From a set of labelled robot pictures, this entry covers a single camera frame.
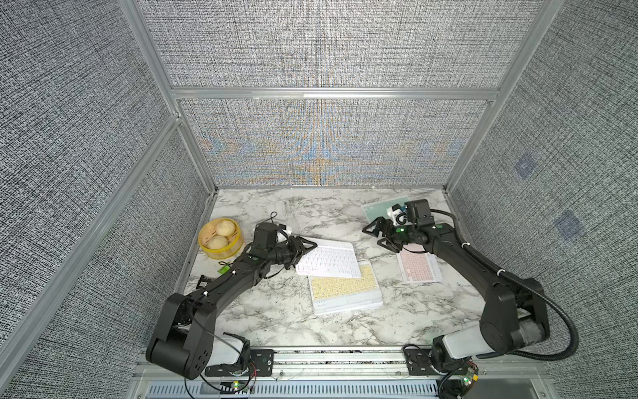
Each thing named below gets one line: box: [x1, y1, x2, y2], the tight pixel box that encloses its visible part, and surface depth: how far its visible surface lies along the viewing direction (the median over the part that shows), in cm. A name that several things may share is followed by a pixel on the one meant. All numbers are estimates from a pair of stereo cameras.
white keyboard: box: [295, 236, 362, 279], surface depth 86 cm
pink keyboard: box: [396, 242, 443, 283], surface depth 94 cm
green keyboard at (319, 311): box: [312, 300, 384, 316], surface depth 85 cm
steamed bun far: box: [215, 219, 236, 237], surface depth 100 cm
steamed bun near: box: [206, 235, 229, 250], surface depth 97 cm
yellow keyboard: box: [308, 261, 383, 314], surface depth 88 cm
